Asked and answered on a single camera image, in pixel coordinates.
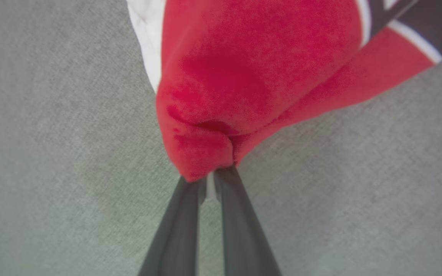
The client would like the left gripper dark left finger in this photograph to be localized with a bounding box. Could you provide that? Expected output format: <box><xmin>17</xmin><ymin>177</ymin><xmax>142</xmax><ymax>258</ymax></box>
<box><xmin>139</xmin><ymin>176</ymin><xmax>207</xmax><ymax>276</ymax></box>

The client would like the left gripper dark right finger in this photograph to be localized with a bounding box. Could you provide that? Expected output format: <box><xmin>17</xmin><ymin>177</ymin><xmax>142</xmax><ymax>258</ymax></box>
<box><xmin>213</xmin><ymin>165</ymin><xmax>283</xmax><ymax>276</ymax></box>

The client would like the red basketball jersey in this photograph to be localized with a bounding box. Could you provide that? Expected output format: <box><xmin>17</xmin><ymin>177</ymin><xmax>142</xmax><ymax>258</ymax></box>
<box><xmin>126</xmin><ymin>0</ymin><xmax>442</xmax><ymax>182</ymax></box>

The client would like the grey fabric sofa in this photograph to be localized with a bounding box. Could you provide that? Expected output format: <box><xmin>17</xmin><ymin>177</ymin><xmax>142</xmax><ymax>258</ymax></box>
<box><xmin>0</xmin><ymin>0</ymin><xmax>442</xmax><ymax>276</ymax></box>

